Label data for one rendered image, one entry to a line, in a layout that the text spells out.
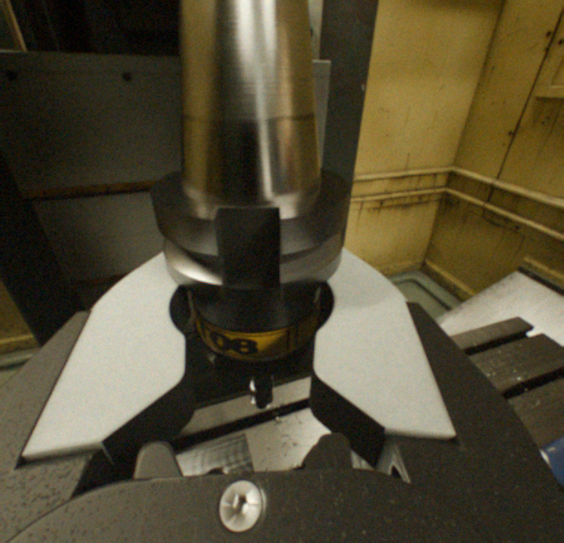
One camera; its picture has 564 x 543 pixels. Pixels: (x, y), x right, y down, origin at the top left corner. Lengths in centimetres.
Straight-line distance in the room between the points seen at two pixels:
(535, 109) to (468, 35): 31
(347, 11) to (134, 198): 46
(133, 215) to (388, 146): 88
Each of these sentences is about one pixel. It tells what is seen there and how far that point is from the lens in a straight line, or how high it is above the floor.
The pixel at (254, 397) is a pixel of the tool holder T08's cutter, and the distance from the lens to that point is 17.
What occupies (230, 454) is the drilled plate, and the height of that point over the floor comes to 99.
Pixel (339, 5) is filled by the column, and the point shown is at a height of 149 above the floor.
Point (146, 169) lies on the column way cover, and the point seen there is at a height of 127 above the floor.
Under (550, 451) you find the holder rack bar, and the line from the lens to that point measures 24.
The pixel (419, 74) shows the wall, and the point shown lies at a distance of 120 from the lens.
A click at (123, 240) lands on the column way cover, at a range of 59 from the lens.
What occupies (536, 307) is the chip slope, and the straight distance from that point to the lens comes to 118.
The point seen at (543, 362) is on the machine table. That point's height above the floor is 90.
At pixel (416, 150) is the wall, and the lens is 126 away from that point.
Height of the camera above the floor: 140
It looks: 32 degrees down
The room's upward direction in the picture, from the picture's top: 1 degrees clockwise
